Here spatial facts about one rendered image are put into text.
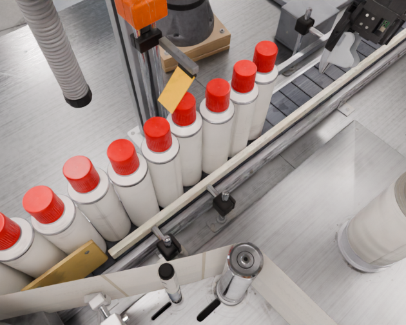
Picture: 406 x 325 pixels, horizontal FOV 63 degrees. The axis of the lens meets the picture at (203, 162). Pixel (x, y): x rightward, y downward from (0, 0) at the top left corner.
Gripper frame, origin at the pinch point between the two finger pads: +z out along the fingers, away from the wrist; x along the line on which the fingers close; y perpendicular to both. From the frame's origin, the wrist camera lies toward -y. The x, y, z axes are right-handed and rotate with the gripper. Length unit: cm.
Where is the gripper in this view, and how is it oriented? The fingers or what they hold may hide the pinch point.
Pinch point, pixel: (321, 65)
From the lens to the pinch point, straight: 73.8
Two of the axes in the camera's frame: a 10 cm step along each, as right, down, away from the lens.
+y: 6.4, 6.7, -3.8
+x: 6.6, -2.3, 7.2
